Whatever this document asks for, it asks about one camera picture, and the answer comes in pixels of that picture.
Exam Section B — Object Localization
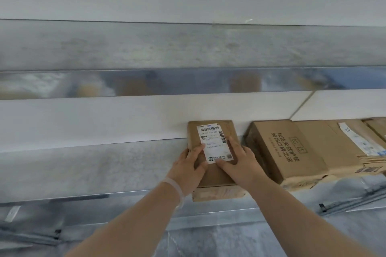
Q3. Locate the person's right hand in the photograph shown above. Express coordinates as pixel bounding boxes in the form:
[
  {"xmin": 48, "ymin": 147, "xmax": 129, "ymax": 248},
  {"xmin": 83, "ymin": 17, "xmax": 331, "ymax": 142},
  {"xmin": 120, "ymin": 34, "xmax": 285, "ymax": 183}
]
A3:
[{"xmin": 216, "ymin": 137, "xmax": 266, "ymax": 190}]

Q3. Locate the person's left hand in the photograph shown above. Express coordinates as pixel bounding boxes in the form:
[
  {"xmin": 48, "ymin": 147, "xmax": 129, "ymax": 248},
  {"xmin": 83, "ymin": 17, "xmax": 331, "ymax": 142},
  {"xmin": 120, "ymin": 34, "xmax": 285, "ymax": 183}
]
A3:
[{"xmin": 166, "ymin": 144, "xmax": 209, "ymax": 197}]

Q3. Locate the cardboard box with white label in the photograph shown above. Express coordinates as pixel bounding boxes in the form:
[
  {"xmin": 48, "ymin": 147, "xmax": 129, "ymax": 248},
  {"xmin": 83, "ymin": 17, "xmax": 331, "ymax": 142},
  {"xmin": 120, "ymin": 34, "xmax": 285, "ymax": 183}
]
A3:
[{"xmin": 187, "ymin": 120, "xmax": 246, "ymax": 203}]

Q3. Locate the box with Chinese print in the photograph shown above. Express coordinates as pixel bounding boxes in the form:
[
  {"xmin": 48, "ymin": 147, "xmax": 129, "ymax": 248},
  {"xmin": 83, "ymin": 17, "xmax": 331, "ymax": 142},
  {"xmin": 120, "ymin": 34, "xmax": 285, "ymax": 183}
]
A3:
[{"xmin": 243, "ymin": 120, "xmax": 337, "ymax": 192}]

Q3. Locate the box with torn label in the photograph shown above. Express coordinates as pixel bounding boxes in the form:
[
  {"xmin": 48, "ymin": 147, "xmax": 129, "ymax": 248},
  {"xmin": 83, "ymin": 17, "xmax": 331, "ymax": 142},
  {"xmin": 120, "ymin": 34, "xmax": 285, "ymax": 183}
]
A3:
[{"xmin": 292, "ymin": 118, "xmax": 386, "ymax": 177}]

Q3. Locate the metal shelving rack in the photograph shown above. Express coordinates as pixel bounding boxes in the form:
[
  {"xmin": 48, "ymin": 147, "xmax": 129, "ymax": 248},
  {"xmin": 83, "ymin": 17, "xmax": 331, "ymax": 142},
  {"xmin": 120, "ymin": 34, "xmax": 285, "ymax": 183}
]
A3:
[{"xmin": 0, "ymin": 18, "xmax": 386, "ymax": 257}]

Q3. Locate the person's left forearm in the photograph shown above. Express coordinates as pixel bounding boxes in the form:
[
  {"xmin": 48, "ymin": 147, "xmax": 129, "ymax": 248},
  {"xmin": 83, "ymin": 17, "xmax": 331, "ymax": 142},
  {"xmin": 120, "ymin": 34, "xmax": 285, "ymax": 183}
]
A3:
[{"xmin": 65, "ymin": 183, "xmax": 183, "ymax": 257}]

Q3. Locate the person's right forearm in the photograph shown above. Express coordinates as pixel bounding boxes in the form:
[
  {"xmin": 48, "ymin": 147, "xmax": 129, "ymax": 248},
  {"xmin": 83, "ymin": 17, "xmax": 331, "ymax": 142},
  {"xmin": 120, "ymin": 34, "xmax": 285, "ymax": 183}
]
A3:
[{"xmin": 241, "ymin": 175, "xmax": 386, "ymax": 257}]

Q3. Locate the translucent white bracelet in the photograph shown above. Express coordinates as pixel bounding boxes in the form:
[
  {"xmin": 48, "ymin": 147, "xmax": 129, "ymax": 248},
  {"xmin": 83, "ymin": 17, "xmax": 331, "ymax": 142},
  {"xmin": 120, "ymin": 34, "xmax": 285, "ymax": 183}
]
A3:
[{"xmin": 161, "ymin": 177, "xmax": 185, "ymax": 209}]

